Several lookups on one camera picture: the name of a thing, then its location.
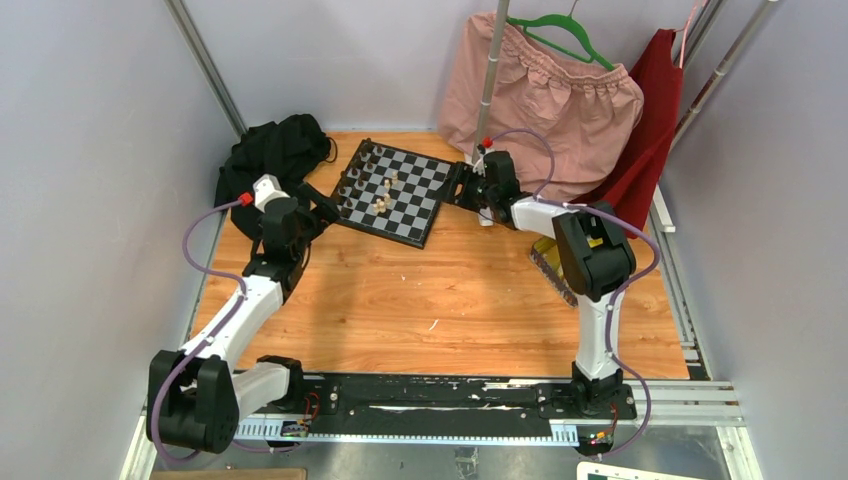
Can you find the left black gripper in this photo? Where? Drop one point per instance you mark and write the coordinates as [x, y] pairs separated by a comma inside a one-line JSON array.
[[323, 205]]

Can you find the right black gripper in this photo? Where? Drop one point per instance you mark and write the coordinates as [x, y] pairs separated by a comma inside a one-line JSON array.
[[462, 174]]

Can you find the black white chessboard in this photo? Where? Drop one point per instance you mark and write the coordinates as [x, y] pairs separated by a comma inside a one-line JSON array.
[[414, 201]]

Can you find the yellow metal tray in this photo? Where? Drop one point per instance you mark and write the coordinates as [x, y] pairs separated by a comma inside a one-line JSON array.
[[545, 256]]

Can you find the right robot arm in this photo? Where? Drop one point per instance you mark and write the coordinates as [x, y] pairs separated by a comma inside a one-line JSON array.
[[594, 253]]

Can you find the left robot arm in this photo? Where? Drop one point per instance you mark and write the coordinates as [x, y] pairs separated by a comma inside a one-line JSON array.
[[196, 397]]

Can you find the white clothes rack stand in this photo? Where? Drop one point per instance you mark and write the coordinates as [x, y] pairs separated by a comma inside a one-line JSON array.
[[489, 86]]

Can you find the black cloth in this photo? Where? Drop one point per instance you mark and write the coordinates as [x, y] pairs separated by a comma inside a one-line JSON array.
[[288, 150]]

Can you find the pink shorts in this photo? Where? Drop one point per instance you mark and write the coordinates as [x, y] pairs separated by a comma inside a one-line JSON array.
[[565, 123]]

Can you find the red garment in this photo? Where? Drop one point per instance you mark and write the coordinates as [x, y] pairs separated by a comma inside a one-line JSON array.
[[629, 189]]

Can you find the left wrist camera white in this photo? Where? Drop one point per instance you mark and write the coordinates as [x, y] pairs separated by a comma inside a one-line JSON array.
[[266, 189]]

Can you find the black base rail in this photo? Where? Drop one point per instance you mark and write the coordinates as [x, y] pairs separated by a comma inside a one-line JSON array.
[[426, 407]]

